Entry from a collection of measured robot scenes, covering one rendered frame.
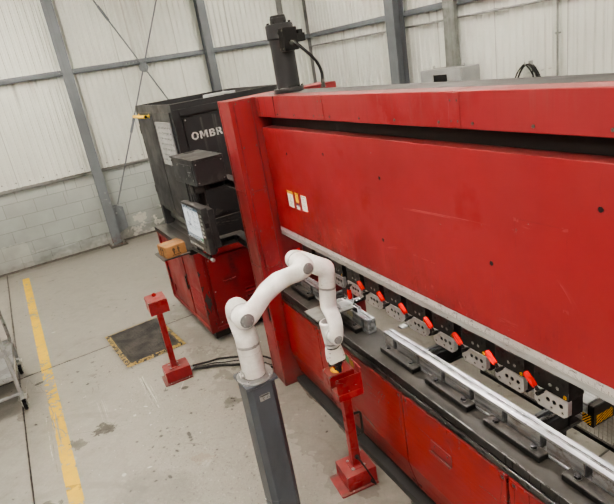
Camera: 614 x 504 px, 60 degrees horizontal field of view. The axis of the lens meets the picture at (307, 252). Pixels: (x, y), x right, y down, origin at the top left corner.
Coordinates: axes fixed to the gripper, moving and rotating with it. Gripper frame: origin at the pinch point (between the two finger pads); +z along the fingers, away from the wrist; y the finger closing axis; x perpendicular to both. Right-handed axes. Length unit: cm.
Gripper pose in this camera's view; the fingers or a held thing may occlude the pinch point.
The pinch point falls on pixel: (338, 368)
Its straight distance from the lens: 307.5
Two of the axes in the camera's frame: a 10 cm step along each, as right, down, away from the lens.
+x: 3.8, 2.6, -8.9
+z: 2.4, 9.0, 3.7
